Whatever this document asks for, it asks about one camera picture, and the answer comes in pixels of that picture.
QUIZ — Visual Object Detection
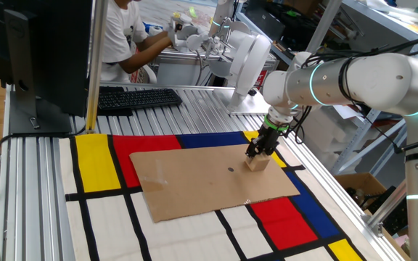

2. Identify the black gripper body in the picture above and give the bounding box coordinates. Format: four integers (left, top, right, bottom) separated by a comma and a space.
255, 127, 285, 152

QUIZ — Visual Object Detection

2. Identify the small wooden block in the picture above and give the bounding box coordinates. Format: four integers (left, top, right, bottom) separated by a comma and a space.
245, 154, 271, 173

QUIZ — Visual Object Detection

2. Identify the bare forearm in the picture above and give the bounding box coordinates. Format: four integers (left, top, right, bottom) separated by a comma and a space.
117, 36, 166, 73

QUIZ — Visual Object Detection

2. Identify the colour block patterned cloth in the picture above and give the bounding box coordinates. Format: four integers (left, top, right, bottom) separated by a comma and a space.
59, 130, 368, 261

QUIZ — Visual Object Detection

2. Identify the bare hand of person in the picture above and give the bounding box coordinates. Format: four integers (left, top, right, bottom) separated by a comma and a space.
160, 30, 176, 46

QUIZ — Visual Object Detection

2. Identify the white foam packing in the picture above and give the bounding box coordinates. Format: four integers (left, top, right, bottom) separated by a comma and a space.
290, 104, 348, 171

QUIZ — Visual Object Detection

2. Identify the brown cardboard sheet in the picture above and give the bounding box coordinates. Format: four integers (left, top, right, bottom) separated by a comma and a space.
128, 144, 301, 223

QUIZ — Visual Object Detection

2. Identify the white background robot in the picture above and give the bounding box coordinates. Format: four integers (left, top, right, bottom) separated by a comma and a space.
208, 0, 272, 109

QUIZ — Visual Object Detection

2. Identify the blue grey shelf rack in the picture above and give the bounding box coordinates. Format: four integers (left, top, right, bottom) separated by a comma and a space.
330, 0, 418, 177

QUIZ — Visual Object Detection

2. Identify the white orange paper sheet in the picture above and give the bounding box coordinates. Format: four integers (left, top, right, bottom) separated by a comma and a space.
334, 104, 364, 120

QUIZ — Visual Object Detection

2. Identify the open cardboard box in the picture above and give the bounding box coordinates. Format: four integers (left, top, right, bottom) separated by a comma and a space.
334, 172, 388, 213

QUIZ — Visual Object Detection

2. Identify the grey metal workbench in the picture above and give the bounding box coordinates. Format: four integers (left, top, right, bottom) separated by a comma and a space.
149, 45, 279, 87

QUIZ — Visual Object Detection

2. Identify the black equipment case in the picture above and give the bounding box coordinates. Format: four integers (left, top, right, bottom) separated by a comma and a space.
236, 0, 326, 48

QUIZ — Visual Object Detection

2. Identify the white teleoperation device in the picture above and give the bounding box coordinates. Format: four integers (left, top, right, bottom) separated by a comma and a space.
168, 12, 212, 51

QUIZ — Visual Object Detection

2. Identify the white chair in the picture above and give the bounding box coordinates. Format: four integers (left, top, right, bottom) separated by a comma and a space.
131, 63, 158, 85

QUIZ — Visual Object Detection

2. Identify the black keyboard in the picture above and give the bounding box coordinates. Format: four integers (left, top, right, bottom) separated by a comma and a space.
97, 86, 184, 117

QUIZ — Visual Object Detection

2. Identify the black crate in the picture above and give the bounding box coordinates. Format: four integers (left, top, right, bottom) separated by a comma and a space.
366, 185, 409, 236

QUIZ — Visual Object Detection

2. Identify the person in white shirt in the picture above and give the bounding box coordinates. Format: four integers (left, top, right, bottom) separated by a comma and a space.
99, 0, 152, 83

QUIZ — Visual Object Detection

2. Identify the black computer monitor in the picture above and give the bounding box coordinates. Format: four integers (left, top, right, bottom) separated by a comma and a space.
0, 0, 94, 136

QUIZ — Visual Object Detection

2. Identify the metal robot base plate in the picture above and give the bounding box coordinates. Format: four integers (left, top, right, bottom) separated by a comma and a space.
214, 88, 270, 116

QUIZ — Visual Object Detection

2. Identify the aluminium table edge rail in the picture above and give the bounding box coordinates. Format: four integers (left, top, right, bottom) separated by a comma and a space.
280, 128, 408, 261

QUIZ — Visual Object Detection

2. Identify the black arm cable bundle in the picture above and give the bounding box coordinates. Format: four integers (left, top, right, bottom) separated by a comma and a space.
287, 32, 418, 155

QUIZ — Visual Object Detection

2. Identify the aluminium frame strut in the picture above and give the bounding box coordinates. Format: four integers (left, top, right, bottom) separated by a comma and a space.
361, 181, 406, 237

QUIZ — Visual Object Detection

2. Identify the slanted aluminium post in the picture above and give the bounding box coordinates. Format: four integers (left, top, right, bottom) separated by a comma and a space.
305, 0, 343, 51

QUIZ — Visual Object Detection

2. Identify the black monitor power cable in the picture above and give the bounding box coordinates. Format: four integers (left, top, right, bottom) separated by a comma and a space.
0, 125, 87, 222

